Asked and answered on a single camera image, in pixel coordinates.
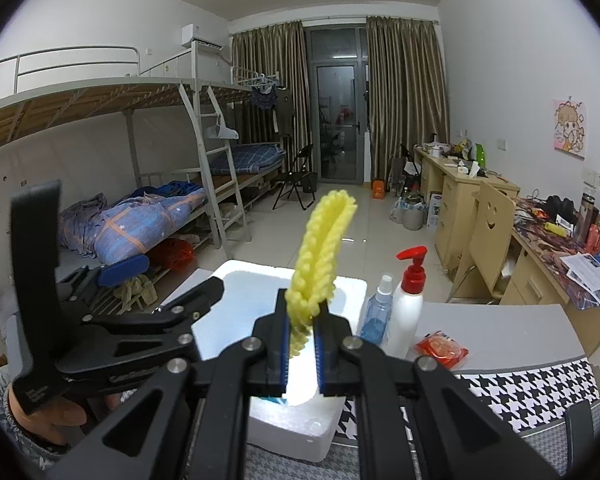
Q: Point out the blue plaid quilt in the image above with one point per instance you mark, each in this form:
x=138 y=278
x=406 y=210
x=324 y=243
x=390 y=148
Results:
x=145 y=220

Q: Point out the dark thermos bottle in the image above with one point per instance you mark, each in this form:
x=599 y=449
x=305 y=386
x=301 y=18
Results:
x=587 y=215

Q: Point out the black headphones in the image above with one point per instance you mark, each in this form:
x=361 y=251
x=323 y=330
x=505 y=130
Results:
x=560 y=207

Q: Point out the grey bucket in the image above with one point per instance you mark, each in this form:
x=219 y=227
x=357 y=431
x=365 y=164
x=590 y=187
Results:
x=414 y=215

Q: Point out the white hanging bag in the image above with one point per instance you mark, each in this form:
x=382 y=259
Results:
x=222 y=130

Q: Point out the green container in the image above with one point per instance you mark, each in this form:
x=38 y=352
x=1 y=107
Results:
x=477 y=154

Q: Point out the dark hanging garment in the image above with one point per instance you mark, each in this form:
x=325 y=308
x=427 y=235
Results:
x=267 y=97

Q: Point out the white wall socket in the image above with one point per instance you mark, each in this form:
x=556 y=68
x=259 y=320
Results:
x=501 y=144

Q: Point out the glass balcony door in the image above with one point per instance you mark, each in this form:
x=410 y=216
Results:
x=337 y=110

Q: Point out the light wooden desk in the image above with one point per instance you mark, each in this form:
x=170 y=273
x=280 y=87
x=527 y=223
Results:
x=545 y=285
x=455 y=195

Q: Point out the grey metal bunk bed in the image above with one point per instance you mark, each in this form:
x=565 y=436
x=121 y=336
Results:
x=215 y=90
x=80 y=105

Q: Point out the red plastic bag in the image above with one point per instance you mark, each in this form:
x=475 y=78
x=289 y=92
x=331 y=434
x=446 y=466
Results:
x=175 y=255

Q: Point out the dark grey case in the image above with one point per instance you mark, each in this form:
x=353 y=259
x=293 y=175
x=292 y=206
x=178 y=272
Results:
x=580 y=430

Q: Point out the red snack packet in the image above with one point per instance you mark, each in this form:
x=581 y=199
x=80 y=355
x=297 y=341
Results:
x=440 y=350

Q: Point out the white wall switch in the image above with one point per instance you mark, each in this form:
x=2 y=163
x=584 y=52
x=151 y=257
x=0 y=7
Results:
x=593 y=178

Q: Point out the person's left hand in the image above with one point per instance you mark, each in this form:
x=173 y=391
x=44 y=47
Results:
x=45 y=425

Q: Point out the white carton box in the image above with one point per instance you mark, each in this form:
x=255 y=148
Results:
x=435 y=210

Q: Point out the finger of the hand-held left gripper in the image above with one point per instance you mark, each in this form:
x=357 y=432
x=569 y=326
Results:
x=190 y=302
x=125 y=271

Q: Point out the houndstooth patterned mat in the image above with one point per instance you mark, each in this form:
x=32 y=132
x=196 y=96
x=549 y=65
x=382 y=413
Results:
x=520 y=390

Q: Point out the white air conditioner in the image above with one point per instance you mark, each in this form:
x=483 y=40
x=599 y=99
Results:
x=202 y=37

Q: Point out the blue spray bottle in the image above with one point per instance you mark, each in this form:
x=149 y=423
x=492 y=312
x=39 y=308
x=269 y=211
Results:
x=375 y=315

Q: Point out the cartoon wall poster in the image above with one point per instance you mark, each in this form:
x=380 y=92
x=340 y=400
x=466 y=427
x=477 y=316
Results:
x=570 y=127

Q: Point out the black folding chair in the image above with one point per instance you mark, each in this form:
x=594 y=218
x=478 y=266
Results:
x=295 y=175

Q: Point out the blue checked bedding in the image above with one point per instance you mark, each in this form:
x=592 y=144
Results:
x=255 y=155

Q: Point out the printed paper sheets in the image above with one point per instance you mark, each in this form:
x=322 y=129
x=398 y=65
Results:
x=587 y=277

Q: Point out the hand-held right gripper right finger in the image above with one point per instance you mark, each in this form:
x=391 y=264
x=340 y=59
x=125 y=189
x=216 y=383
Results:
x=322 y=360

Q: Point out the white foam box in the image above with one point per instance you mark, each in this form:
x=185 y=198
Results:
x=300 y=435

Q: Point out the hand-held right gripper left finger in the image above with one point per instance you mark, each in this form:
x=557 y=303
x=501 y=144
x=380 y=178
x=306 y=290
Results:
x=282 y=360

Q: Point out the yellow cloth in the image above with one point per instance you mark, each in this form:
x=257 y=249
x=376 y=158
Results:
x=135 y=290

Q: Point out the wooden chair with smiley cutout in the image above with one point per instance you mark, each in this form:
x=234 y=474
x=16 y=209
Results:
x=490 y=220

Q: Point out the orange bag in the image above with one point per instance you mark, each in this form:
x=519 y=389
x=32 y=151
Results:
x=378 y=190

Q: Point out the white pump bottle red cap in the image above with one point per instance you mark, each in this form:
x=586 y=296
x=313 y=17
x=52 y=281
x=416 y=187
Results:
x=405 y=320

